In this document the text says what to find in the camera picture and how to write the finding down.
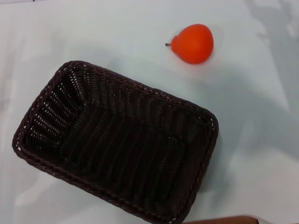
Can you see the dark brown woven basket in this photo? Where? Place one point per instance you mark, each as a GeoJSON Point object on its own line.
{"type": "Point", "coordinates": [121, 144]}

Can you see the orange plastic pear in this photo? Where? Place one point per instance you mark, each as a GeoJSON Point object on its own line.
{"type": "Point", "coordinates": [195, 44]}

